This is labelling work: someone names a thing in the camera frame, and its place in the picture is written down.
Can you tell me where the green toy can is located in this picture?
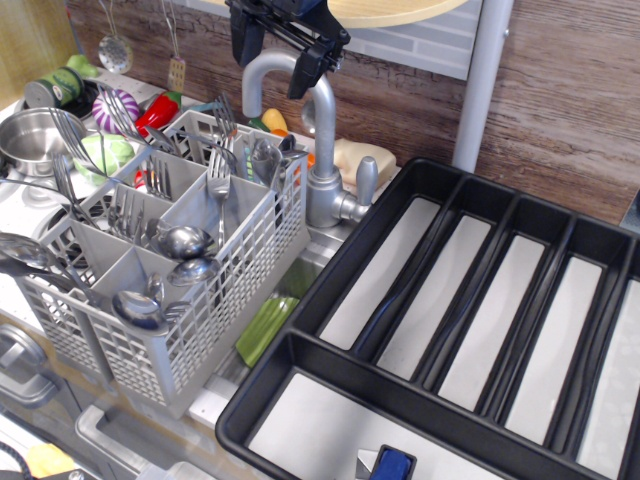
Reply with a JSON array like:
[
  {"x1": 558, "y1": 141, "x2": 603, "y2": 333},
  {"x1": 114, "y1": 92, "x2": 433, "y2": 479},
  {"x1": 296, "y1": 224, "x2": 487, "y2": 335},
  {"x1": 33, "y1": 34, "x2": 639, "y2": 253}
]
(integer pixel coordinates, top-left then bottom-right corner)
[{"x1": 24, "y1": 66, "x2": 84, "y2": 108}]

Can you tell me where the yellow object bottom left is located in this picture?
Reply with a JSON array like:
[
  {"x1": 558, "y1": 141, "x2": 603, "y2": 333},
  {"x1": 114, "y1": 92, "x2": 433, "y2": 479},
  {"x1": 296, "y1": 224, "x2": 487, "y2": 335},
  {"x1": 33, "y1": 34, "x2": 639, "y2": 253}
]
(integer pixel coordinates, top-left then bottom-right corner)
[{"x1": 26, "y1": 444, "x2": 76, "y2": 478}]

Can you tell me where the red toy pepper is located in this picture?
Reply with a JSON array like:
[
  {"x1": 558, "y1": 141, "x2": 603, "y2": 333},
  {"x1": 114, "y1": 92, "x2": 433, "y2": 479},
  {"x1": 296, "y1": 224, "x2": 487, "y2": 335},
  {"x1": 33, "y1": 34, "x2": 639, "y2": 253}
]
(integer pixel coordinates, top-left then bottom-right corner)
[{"x1": 135, "y1": 91, "x2": 182, "y2": 137}]

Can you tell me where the blue object at bottom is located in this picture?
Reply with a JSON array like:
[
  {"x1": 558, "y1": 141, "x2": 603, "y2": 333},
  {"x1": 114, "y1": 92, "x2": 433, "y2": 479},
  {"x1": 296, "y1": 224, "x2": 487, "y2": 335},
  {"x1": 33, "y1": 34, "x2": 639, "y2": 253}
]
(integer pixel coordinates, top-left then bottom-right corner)
[{"x1": 369, "y1": 445, "x2": 417, "y2": 480}]

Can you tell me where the black plastic cutlery tray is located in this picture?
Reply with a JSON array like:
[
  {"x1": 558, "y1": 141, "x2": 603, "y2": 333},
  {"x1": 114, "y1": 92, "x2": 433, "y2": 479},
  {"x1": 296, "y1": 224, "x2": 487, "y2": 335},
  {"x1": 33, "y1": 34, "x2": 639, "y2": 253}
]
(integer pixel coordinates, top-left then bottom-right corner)
[{"x1": 215, "y1": 158, "x2": 639, "y2": 479}]

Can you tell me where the grey plastic cutlery basket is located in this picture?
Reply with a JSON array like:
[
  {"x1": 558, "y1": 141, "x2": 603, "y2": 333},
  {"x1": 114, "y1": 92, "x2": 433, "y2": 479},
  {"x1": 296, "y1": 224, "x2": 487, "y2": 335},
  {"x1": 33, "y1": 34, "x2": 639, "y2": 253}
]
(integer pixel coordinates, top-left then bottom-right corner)
[{"x1": 13, "y1": 108, "x2": 310, "y2": 420}]

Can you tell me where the steel spoon lower front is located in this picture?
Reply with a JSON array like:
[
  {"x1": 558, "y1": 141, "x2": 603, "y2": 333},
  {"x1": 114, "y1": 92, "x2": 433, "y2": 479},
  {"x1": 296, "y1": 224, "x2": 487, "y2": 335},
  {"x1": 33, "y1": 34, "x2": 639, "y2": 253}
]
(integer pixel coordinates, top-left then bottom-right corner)
[{"x1": 112, "y1": 290, "x2": 167, "y2": 331}]

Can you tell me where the purple white toy onion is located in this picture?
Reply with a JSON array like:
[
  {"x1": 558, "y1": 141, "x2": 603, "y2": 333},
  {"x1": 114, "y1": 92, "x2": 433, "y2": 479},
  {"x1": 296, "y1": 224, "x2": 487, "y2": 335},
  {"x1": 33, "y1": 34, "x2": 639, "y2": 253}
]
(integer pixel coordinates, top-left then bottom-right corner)
[{"x1": 91, "y1": 88, "x2": 141, "y2": 135}]

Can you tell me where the green toy vegetable in sink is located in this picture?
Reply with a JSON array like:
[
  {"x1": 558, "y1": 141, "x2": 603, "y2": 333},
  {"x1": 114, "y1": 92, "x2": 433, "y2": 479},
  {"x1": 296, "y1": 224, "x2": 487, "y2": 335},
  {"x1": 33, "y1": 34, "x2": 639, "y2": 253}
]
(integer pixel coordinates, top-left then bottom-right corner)
[{"x1": 235, "y1": 297, "x2": 299, "y2": 368}]

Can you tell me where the silver toy faucet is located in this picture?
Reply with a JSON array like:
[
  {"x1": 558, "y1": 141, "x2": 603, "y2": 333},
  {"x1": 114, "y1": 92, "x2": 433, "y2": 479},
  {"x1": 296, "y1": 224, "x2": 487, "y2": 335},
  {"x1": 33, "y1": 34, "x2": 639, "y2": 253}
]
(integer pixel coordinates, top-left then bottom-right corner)
[{"x1": 242, "y1": 49, "x2": 378, "y2": 228}]

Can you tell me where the steel fork in basket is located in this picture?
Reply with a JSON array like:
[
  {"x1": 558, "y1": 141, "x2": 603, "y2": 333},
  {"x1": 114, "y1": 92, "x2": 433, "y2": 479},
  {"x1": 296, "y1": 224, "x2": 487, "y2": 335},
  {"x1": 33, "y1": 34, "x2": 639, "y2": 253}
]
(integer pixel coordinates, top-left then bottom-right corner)
[{"x1": 206, "y1": 147, "x2": 231, "y2": 247}]

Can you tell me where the wooden round shelf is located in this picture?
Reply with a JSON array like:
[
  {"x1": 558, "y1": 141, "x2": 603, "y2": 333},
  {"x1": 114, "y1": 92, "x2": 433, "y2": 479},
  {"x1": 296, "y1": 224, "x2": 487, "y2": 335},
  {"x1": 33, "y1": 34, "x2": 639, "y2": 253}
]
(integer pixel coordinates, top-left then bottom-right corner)
[{"x1": 328, "y1": 0, "x2": 466, "y2": 29}]

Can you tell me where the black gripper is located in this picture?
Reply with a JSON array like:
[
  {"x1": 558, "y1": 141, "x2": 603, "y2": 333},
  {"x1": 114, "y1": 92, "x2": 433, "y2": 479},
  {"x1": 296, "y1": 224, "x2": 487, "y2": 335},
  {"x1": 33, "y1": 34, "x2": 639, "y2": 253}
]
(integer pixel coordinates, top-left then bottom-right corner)
[{"x1": 225, "y1": 0, "x2": 351, "y2": 99}]

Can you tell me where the grey metal post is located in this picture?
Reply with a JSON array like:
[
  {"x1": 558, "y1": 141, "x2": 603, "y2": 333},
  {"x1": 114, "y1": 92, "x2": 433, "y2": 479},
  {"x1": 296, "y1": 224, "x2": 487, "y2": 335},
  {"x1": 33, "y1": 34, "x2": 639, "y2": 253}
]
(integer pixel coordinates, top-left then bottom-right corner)
[{"x1": 452, "y1": 0, "x2": 515, "y2": 173}]

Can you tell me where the hanging slotted skimmer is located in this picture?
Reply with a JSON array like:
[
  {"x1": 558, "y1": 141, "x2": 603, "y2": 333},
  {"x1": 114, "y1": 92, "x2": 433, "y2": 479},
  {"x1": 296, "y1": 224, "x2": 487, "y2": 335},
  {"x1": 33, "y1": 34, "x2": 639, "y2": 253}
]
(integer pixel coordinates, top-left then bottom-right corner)
[{"x1": 98, "y1": 0, "x2": 134, "y2": 74}]

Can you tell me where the large spoon at left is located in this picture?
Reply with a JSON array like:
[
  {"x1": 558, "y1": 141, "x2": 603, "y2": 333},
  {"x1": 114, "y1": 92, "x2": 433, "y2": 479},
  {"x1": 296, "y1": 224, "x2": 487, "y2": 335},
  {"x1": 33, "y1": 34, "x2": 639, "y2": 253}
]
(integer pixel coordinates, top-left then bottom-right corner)
[{"x1": 1, "y1": 232, "x2": 104, "y2": 308}]

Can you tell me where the large steel spoon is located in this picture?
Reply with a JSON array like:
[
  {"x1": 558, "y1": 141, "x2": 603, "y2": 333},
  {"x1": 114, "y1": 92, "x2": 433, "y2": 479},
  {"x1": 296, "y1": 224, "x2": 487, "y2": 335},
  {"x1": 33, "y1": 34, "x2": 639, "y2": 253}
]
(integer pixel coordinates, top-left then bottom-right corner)
[{"x1": 150, "y1": 226, "x2": 215, "y2": 260}]

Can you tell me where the yellow toy corn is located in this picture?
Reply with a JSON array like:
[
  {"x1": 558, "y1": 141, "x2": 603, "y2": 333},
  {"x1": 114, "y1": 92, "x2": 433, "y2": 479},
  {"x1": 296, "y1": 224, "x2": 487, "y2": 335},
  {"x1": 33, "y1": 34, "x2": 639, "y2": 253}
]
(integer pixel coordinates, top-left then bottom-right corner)
[{"x1": 261, "y1": 108, "x2": 289, "y2": 133}]

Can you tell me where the green toy cabbage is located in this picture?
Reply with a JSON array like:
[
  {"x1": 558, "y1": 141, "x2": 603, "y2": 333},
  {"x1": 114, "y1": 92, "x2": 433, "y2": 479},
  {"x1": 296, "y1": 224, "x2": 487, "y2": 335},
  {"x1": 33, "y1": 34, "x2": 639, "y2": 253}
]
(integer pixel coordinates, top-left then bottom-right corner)
[{"x1": 73, "y1": 134, "x2": 135, "y2": 185}]

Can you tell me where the hanging small grater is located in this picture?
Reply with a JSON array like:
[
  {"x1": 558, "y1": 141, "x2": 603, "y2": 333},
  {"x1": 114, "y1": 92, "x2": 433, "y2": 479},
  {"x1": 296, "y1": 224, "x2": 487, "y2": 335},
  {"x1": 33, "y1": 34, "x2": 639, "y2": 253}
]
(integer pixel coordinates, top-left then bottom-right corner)
[{"x1": 161, "y1": 1, "x2": 186, "y2": 93}]

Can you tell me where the steel cooking pot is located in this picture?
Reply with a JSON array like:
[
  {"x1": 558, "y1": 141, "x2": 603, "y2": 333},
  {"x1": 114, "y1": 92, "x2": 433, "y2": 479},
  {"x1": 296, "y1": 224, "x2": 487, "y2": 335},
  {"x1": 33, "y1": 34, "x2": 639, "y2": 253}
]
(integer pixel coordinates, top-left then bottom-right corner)
[{"x1": 1, "y1": 107, "x2": 72, "y2": 177}]

